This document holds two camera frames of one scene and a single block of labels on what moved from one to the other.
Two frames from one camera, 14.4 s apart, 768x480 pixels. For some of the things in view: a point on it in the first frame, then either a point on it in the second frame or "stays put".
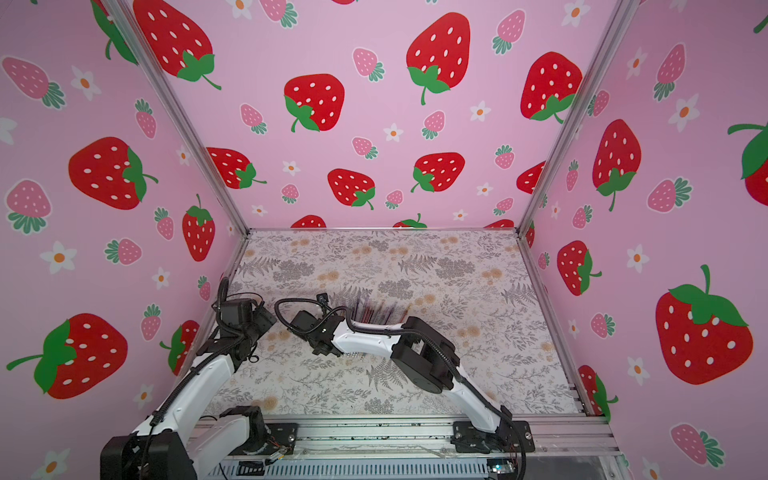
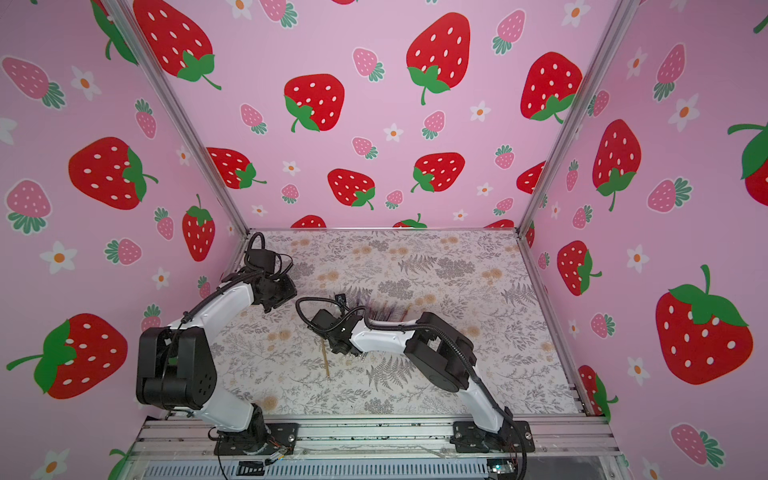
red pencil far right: (405, 313) stays put
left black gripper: (262, 318) → (290, 291)
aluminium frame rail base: (576, 449) stays put
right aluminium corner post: (618, 28) stays put
